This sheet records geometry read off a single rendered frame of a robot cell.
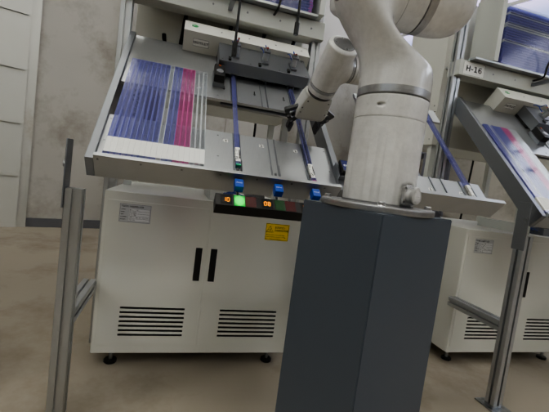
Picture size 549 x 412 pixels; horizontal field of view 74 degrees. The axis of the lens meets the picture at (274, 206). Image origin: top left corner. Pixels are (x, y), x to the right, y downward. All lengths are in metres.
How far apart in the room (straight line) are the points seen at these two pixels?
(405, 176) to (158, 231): 0.91
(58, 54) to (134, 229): 2.87
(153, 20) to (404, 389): 1.54
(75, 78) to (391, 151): 3.60
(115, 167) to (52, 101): 2.97
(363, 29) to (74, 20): 3.61
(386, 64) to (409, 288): 0.35
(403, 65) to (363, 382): 0.48
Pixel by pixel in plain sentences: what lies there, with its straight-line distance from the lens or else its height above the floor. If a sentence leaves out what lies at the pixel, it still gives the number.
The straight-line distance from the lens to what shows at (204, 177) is 0.99.
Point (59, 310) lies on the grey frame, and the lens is 1.10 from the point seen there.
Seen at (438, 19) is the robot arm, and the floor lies 1.02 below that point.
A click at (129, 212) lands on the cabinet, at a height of 0.55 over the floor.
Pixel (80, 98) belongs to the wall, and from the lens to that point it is 3.97.
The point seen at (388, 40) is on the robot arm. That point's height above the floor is 0.96.
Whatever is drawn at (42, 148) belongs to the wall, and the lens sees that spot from 3.93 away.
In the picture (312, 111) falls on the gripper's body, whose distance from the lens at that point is 1.16.
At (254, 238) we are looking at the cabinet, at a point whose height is 0.50.
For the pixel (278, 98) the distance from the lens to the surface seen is 1.39.
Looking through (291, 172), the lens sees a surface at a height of 0.75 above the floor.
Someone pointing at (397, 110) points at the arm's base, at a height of 0.86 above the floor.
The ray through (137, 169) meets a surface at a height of 0.71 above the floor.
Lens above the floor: 0.73
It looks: 4 degrees down
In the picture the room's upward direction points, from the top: 8 degrees clockwise
